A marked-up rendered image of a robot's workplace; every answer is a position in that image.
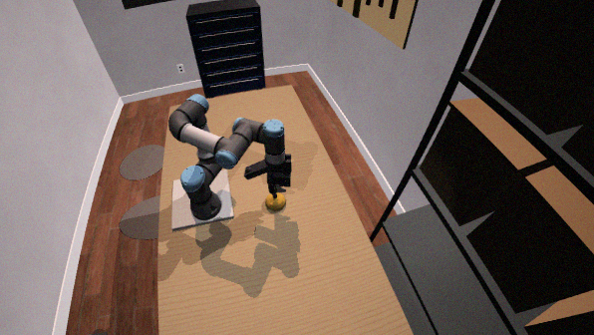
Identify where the golden yellow dome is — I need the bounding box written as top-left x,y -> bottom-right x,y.
265,193 -> 286,212

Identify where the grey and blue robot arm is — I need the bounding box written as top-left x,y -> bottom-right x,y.
168,94 -> 285,220

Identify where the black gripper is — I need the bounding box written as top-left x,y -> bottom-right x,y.
265,154 -> 292,196

